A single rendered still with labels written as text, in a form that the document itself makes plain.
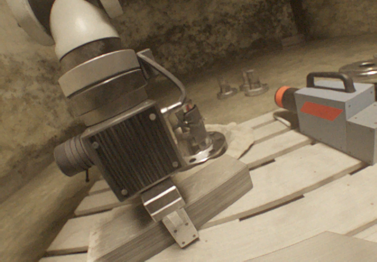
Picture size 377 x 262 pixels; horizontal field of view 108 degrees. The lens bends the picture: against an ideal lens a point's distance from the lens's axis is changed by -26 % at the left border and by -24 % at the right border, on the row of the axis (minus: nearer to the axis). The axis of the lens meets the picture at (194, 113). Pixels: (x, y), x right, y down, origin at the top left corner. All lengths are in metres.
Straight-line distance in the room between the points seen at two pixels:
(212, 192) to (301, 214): 0.21
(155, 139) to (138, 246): 0.28
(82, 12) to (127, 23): 5.55
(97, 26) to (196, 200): 0.42
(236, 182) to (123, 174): 0.30
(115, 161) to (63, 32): 0.23
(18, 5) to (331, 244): 0.67
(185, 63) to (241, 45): 1.78
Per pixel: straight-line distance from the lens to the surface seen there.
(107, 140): 0.29
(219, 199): 0.48
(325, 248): 0.41
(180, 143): 0.70
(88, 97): 0.32
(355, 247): 0.42
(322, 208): 0.48
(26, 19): 0.40
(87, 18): 0.36
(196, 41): 5.50
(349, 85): 0.60
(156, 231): 0.46
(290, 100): 0.75
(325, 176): 0.55
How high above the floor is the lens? 0.52
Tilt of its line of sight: 16 degrees down
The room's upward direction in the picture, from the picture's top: 21 degrees counter-clockwise
